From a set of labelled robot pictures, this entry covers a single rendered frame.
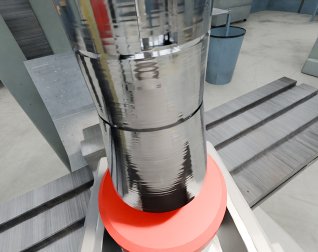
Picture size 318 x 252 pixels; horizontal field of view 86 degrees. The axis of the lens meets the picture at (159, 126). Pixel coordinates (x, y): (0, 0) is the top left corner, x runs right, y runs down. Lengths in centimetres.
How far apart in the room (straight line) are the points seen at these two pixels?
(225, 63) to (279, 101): 189
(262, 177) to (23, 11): 59
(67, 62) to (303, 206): 154
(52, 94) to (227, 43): 207
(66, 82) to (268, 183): 52
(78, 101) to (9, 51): 18
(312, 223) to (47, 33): 160
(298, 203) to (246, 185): 121
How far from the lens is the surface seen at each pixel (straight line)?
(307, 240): 147
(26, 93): 59
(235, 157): 39
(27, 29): 54
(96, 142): 28
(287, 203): 153
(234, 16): 573
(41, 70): 54
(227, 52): 238
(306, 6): 729
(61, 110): 54
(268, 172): 39
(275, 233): 43
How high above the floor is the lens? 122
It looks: 42 degrees down
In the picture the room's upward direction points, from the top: 6 degrees counter-clockwise
